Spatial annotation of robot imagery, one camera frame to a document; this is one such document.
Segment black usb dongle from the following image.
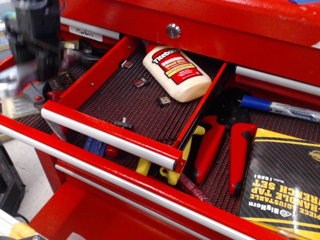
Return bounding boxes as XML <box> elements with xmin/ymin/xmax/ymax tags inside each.
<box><xmin>156</xmin><ymin>96</ymin><xmax>171</xmax><ymax>107</ymax></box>

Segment clear plastic bit case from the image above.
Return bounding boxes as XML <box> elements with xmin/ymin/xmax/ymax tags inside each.
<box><xmin>0</xmin><ymin>96</ymin><xmax>40</xmax><ymax>119</ymax></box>

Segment blue cap marker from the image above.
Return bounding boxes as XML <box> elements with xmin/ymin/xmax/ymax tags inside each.
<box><xmin>240</xmin><ymin>95</ymin><xmax>320</xmax><ymax>123</ymax></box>

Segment yellow handled pliers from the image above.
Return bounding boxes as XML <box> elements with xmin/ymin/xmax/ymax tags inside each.
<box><xmin>135</xmin><ymin>125</ymin><xmax>206</xmax><ymax>186</ymax></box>

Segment red handled crimping pliers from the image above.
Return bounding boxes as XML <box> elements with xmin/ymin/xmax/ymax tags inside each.
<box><xmin>191</xmin><ymin>87</ymin><xmax>258</xmax><ymax>196</ymax></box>

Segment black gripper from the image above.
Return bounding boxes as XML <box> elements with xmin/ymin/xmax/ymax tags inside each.
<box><xmin>4</xmin><ymin>0</ymin><xmax>63</xmax><ymax>82</ymax></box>

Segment silver box cutter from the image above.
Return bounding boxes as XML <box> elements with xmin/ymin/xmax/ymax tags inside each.
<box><xmin>0</xmin><ymin>48</ymin><xmax>81</xmax><ymax>99</ymax></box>

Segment silver chest lock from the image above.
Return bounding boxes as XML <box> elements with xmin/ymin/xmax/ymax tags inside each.
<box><xmin>166</xmin><ymin>23</ymin><xmax>181</xmax><ymax>39</ymax></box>

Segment small usb dongle upper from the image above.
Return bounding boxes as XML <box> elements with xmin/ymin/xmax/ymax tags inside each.
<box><xmin>120</xmin><ymin>60</ymin><xmax>133</xmax><ymax>69</ymax></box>

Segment red screwdriver handle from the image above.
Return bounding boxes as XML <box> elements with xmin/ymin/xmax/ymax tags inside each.
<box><xmin>105</xmin><ymin>144</ymin><xmax>119</xmax><ymax>158</ymax></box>

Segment red tool chest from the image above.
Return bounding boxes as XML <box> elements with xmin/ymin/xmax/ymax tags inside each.
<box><xmin>13</xmin><ymin>0</ymin><xmax>320</xmax><ymax>240</ymax></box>

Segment blue handled tool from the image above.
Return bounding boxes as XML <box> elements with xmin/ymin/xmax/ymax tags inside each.
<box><xmin>83</xmin><ymin>136</ymin><xmax>107</xmax><ymax>157</ymax></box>

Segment white markers label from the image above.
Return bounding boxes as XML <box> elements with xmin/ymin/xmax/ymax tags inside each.
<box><xmin>69</xmin><ymin>25</ymin><xmax>103</xmax><ymax>42</ymax></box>

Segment red tube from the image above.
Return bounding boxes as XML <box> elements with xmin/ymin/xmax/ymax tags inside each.
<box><xmin>177</xmin><ymin>173</ymin><xmax>212</xmax><ymax>204</ymax></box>

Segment wood glue bottle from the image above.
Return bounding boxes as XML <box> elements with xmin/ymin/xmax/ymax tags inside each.
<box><xmin>142</xmin><ymin>40</ymin><xmax>212</xmax><ymax>103</ymax></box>

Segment black wire stripper tool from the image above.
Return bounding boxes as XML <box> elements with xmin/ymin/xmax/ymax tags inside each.
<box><xmin>48</xmin><ymin>70</ymin><xmax>76</xmax><ymax>91</ymax></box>

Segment black handled tool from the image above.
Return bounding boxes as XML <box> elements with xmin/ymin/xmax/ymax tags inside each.
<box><xmin>76</xmin><ymin>38</ymin><xmax>108</xmax><ymax>68</ymax></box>

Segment black equipment case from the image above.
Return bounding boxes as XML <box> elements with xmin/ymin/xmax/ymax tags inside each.
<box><xmin>0</xmin><ymin>142</ymin><xmax>26</xmax><ymax>216</ymax></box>

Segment yellow object bottom left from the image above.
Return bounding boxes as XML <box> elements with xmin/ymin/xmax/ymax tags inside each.
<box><xmin>8</xmin><ymin>222</ymin><xmax>36</xmax><ymax>240</ymax></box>

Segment red wide open drawer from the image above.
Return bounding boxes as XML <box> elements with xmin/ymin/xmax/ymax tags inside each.
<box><xmin>0</xmin><ymin>28</ymin><xmax>320</xmax><ymax>240</ymax></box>

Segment red small open drawer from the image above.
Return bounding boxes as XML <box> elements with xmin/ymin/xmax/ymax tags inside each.
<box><xmin>41</xmin><ymin>36</ymin><xmax>228</xmax><ymax>172</ymax></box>

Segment orange grey scissors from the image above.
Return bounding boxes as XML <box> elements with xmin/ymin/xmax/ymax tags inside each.
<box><xmin>22</xmin><ymin>81</ymin><xmax>67</xmax><ymax>141</ymax></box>

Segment black thumb screw knob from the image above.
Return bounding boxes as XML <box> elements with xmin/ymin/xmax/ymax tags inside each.
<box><xmin>113</xmin><ymin>117</ymin><xmax>133</xmax><ymax>129</ymax></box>

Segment black yellow tap wrench box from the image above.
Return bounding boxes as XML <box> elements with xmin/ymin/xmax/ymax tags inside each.
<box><xmin>238</xmin><ymin>128</ymin><xmax>320</xmax><ymax>240</ymax></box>

